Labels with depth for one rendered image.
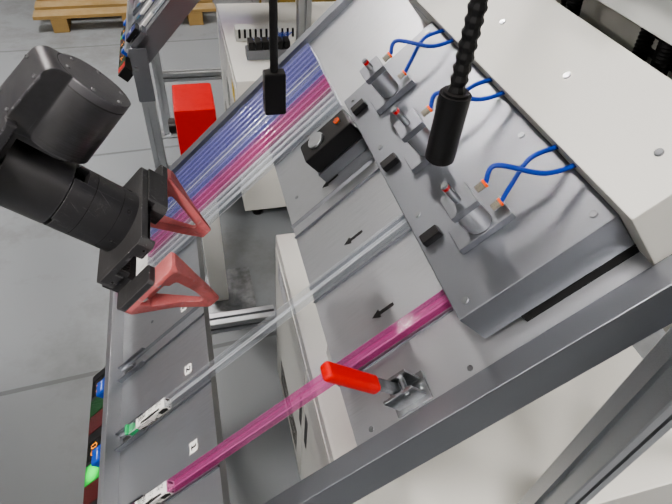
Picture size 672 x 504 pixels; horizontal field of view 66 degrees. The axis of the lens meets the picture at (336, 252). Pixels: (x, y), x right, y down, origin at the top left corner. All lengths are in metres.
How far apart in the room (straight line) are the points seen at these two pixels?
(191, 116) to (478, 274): 1.03
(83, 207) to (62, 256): 1.73
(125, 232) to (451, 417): 0.31
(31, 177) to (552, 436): 0.86
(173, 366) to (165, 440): 0.10
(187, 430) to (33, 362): 1.23
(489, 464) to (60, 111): 0.79
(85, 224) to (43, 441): 1.31
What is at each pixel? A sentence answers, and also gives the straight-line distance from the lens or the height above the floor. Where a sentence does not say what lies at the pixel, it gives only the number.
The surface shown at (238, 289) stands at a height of 0.01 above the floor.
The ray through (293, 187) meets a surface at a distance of 0.73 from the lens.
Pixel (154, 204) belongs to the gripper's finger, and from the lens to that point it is 0.49.
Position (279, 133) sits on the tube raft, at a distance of 0.81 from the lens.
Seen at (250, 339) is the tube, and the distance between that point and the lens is 0.64.
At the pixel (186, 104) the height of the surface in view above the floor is 0.78.
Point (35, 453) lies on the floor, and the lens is 1.72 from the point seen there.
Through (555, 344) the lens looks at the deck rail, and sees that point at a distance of 0.43.
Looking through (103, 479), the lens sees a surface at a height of 0.74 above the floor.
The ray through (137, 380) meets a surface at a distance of 0.84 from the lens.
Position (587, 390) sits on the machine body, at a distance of 1.09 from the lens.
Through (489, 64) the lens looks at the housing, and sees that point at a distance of 0.51.
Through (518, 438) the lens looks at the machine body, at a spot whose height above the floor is 0.62.
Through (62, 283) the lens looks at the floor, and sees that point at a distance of 2.08.
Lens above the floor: 1.44
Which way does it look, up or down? 45 degrees down
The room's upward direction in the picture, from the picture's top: 6 degrees clockwise
